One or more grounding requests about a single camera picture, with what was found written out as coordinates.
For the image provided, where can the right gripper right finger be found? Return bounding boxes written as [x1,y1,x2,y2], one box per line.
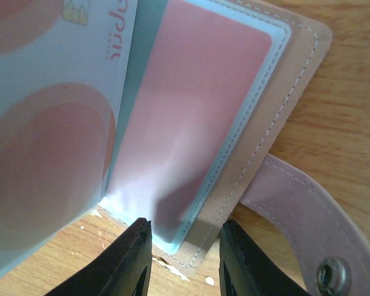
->
[219,220,309,296]

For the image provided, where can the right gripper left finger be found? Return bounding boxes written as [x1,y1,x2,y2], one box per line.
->
[47,218,152,296]

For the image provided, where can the pink leather card holder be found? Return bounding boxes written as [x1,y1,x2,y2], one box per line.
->
[99,1,370,295]

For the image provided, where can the red and white card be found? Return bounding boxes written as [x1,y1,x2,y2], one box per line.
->
[0,0,137,278]
[107,1,282,245]

